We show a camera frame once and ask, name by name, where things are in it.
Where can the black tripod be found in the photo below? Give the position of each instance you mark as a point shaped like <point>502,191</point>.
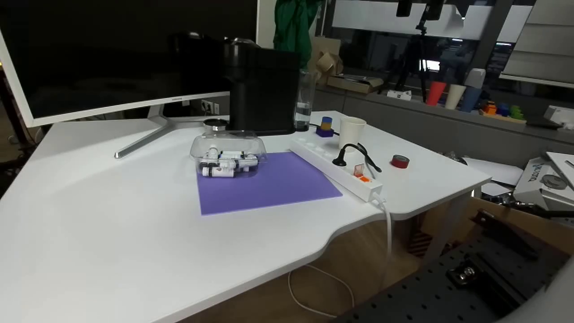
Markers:
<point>418,51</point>

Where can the green toy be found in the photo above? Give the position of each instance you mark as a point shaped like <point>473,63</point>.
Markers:
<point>516,112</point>

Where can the grey table leg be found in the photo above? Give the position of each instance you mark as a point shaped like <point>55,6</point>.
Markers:
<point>445,230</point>

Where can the cardboard box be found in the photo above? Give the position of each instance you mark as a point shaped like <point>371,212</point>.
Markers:
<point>325,56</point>

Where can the silver monitor stand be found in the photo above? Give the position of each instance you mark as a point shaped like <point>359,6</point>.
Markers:
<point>156,126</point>

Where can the white power strip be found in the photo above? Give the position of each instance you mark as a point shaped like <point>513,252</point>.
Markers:
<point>323,157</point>

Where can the white slatted panel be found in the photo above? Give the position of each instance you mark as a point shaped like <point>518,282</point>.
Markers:
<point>540,47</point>

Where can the clear water tank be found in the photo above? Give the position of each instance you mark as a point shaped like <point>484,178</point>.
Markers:
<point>305,101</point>

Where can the blue toy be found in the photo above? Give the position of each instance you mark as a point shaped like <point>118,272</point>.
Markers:
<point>504,110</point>

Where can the white frame computer monitor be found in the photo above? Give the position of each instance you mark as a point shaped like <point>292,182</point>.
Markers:
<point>118,60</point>

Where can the white paper cup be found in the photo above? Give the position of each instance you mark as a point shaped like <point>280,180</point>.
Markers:
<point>351,130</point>

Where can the green cloth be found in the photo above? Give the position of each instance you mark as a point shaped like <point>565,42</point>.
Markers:
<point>294,28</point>

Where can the blue cup stack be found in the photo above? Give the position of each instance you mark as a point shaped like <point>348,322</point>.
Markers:
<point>473,90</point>

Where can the blue yellow toy block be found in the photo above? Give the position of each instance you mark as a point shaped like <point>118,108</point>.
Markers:
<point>325,126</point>

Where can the purple mat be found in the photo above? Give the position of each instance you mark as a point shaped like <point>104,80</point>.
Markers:
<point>271,187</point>

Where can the white printed box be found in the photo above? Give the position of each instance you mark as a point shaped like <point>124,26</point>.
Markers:
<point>540,182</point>

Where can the black coffee machine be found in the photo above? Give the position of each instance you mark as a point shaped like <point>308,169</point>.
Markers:
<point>262,90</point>

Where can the black perforated board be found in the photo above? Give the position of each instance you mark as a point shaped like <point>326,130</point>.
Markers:
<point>454,288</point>

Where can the small dark red block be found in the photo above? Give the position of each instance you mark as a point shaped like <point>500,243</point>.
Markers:
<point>398,160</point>

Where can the orange toy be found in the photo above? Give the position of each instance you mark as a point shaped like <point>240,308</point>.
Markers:
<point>490,108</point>

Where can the white coffee capsule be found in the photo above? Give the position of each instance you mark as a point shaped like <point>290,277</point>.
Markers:
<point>246,160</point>
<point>210,159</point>
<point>224,171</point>

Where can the clear glass bowl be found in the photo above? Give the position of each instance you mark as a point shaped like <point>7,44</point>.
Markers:
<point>228,142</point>

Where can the red cup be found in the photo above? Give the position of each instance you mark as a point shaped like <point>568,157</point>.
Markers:
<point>436,94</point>

